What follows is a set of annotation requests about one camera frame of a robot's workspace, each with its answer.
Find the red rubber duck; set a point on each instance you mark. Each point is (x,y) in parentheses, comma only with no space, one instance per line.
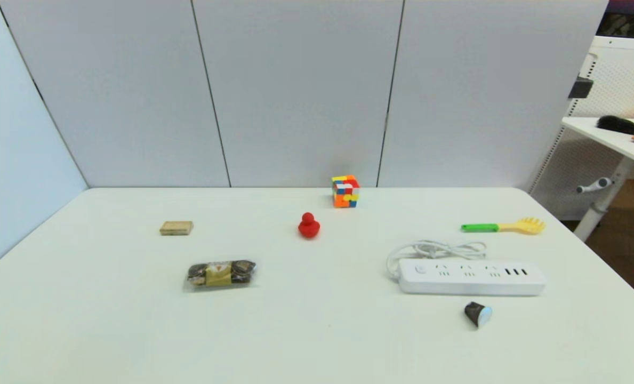
(309,226)

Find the black box on pegboard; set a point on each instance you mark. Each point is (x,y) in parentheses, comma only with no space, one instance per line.
(580,87)

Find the white power strip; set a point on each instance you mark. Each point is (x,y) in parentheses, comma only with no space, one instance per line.
(471,278)

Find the multicoloured puzzle cube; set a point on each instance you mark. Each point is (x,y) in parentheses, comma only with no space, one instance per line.
(345,191)

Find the black fuzzy object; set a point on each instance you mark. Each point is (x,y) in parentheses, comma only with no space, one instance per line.
(617,124)

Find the white pegboard panel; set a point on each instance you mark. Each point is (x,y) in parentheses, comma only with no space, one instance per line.
(620,80)

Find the white side table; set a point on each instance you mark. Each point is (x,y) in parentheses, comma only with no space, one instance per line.
(615,140)

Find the clear-wrapped chocolate pack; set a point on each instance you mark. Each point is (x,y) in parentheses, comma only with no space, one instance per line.
(221,273)

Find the small tan wooden block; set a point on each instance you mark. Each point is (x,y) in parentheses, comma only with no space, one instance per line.
(176,228)

